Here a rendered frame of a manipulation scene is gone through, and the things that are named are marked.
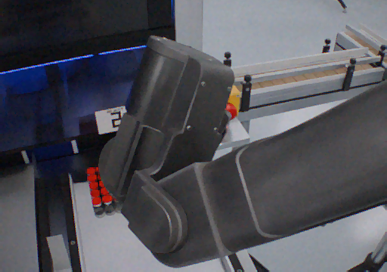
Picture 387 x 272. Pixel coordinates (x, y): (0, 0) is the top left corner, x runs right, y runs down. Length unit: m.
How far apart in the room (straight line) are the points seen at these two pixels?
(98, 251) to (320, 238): 1.35
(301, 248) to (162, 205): 1.67
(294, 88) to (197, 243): 0.93
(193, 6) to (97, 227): 0.48
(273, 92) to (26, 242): 0.74
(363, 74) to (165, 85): 1.06
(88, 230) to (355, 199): 0.67
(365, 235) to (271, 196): 1.83
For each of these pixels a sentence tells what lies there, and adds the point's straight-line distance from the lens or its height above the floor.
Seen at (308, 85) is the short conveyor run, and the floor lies 0.93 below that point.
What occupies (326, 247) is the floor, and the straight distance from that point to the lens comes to 1.91.
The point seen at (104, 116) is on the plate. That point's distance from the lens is 0.82.
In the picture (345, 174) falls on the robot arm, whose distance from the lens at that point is 0.19.
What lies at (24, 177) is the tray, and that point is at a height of 0.88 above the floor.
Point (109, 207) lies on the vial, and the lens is 0.80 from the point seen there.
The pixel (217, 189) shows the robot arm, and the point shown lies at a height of 1.36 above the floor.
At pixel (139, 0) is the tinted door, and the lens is 0.73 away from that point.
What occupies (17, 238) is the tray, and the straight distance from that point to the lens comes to 0.84.
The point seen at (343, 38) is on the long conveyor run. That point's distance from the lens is 1.51.
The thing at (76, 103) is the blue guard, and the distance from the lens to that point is 0.80.
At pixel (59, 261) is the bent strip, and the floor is 0.90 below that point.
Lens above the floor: 1.52
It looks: 39 degrees down
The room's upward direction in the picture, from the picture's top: straight up
